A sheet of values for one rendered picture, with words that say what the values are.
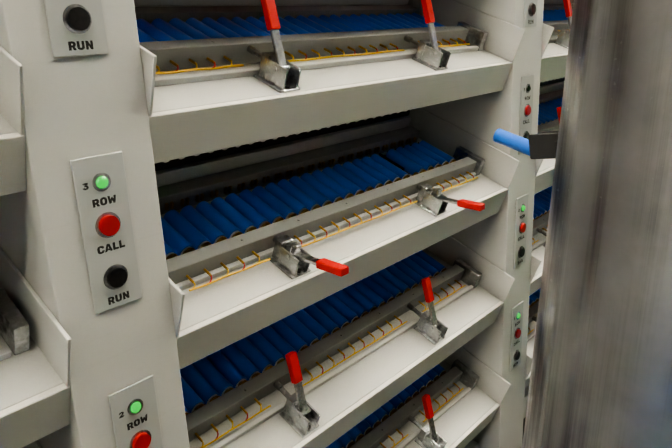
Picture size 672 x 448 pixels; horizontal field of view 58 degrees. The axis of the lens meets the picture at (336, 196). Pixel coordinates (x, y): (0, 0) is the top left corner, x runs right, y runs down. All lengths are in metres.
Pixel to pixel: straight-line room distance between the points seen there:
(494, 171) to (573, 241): 0.79
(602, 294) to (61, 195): 0.38
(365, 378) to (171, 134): 0.44
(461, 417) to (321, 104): 0.64
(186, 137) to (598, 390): 0.41
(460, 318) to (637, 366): 0.79
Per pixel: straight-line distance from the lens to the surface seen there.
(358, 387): 0.81
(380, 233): 0.76
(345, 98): 0.66
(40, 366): 0.54
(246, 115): 0.57
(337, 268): 0.60
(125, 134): 0.50
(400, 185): 0.83
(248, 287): 0.62
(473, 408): 1.12
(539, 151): 0.77
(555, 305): 0.22
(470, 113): 1.00
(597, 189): 0.20
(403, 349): 0.89
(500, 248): 1.03
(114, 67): 0.49
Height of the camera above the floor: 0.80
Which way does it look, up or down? 16 degrees down
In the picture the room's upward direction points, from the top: 2 degrees counter-clockwise
